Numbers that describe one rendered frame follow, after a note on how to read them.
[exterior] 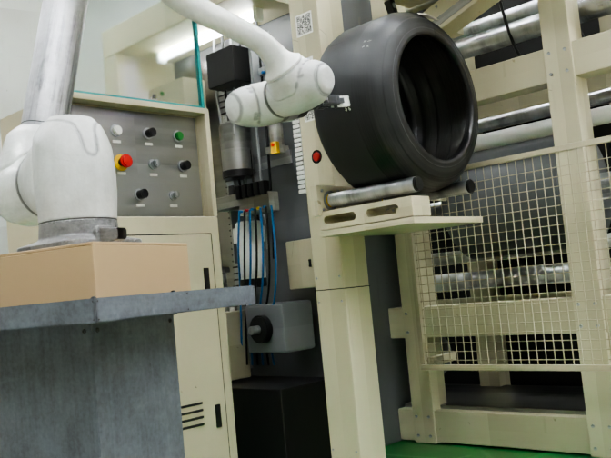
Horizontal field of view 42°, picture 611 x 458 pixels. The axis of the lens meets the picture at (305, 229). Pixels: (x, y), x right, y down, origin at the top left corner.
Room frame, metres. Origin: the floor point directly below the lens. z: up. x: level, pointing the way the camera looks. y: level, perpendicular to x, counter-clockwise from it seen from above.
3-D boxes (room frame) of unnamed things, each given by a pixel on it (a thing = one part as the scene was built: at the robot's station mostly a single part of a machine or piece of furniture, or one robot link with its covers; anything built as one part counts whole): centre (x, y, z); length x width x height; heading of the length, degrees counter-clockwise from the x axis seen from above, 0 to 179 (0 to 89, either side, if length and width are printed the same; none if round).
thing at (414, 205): (2.38, -0.21, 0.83); 0.36 x 0.09 x 0.06; 47
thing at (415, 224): (2.48, -0.30, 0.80); 0.37 x 0.36 x 0.02; 137
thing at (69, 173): (1.59, 0.46, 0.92); 0.18 x 0.16 x 0.22; 43
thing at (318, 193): (2.60, -0.17, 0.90); 0.40 x 0.03 x 0.10; 137
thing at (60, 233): (1.57, 0.44, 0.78); 0.22 x 0.18 x 0.06; 54
